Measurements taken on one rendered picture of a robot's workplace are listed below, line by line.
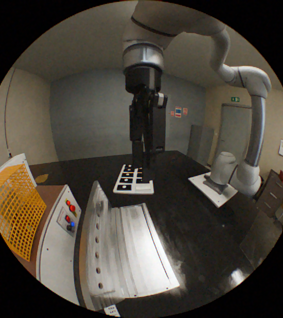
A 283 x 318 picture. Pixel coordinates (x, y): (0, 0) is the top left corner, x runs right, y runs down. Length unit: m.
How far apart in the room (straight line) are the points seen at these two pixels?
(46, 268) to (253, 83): 0.99
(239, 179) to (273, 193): 1.95
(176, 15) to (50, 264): 0.57
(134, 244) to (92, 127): 2.34
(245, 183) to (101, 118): 2.51
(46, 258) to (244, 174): 0.90
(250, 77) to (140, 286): 0.93
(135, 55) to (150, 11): 0.10
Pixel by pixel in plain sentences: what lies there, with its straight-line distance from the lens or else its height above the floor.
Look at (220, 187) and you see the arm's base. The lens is 0.79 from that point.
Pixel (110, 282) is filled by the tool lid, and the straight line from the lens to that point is 0.36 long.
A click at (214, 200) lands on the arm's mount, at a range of 0.70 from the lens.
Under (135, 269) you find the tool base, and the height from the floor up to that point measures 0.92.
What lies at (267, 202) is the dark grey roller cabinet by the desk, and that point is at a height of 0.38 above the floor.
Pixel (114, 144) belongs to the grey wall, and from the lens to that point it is 2.42.
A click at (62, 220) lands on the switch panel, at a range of 0.44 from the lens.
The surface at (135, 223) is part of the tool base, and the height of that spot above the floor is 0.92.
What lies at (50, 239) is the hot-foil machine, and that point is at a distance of 0.39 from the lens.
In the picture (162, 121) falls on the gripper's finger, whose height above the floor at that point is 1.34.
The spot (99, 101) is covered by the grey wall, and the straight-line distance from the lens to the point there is 2.44.
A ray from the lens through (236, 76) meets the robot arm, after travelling 0.66.
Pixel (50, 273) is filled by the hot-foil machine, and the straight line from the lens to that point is 0.39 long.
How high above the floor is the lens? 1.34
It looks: 23 degrees down
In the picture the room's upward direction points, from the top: straight up
